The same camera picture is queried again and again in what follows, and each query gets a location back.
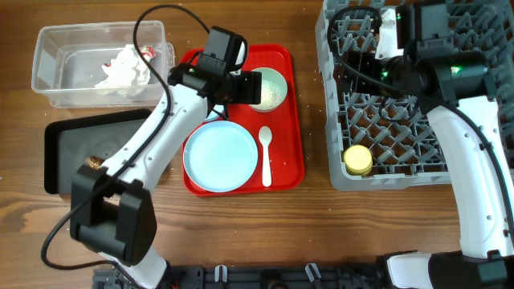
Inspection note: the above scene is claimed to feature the mint green rice bowl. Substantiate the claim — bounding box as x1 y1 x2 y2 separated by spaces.
250 67 288 112

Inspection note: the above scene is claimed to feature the yellow plastic cup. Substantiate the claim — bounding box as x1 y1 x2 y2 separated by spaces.
343 144 373 176

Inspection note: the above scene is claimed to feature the red snack wrapper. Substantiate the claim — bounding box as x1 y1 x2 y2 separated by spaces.
103 44 156 68

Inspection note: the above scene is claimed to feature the white napkin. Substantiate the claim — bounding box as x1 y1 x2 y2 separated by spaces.
95 58 150 88

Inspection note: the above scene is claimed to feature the brown food scrap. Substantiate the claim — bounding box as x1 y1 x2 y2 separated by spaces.
85 156 104 170

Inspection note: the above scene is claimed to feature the small light blue bowl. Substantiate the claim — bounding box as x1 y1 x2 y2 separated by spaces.
204 110 222 122

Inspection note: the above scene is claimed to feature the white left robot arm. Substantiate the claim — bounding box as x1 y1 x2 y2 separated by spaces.
70 26 261 288

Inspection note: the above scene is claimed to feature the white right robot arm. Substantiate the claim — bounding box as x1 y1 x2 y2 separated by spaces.
365 1 513 288

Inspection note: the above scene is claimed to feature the grey dishwasher rack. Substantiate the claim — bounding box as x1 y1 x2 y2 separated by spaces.
315 0 513 191

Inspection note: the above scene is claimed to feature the black waste tray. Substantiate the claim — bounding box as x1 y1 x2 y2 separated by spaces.
44 108 151 195

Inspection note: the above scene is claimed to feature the white plastic spoon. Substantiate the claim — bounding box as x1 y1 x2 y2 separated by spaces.
259 126 272 187

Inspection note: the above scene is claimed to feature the large light blue plate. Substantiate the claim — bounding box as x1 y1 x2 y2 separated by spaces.
182 120 258 193

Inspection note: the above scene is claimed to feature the red plastic tray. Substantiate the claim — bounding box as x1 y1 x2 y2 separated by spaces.
182 44 304 197

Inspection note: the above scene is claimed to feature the clear plastic bin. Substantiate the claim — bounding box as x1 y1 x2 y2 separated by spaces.
31 22 163 108

